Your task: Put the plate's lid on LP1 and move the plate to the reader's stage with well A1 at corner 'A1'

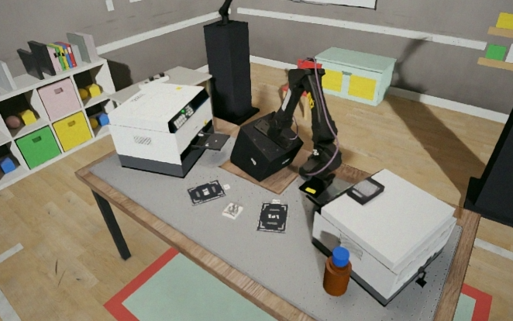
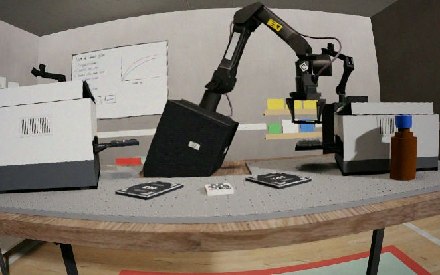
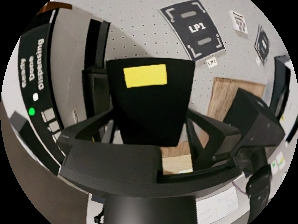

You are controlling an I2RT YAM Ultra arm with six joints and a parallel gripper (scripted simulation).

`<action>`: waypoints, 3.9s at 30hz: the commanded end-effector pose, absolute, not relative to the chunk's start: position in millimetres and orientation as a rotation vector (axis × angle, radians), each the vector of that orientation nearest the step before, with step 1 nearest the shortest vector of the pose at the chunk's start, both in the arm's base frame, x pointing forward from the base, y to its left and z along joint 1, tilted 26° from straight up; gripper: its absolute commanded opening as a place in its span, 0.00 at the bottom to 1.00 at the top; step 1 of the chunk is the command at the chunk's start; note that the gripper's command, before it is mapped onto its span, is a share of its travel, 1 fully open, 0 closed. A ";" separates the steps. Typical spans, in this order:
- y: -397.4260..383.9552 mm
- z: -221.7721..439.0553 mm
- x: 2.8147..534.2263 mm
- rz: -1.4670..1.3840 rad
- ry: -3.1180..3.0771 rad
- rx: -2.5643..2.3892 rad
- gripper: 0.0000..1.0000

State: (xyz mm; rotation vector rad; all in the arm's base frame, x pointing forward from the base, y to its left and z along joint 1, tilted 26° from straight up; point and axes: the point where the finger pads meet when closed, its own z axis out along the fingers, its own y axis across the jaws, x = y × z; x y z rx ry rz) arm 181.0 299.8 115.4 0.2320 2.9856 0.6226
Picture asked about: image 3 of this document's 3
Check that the brown bottle with blue cap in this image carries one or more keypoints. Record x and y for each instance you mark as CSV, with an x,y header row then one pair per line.
x,y
53,4

